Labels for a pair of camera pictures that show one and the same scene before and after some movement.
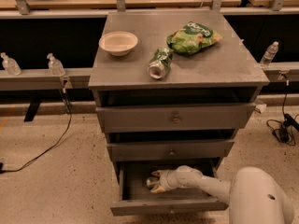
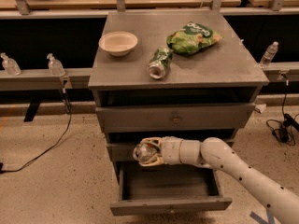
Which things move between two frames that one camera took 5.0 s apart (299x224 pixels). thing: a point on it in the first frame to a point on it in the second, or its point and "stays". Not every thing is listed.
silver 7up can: [151, 181] to [145, 151]
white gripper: [168, 180] to [170, 150]
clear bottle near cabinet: [55, 65] stays
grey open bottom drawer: [135, 198] stays
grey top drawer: [175, 118] stays
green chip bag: [192, 38] stays
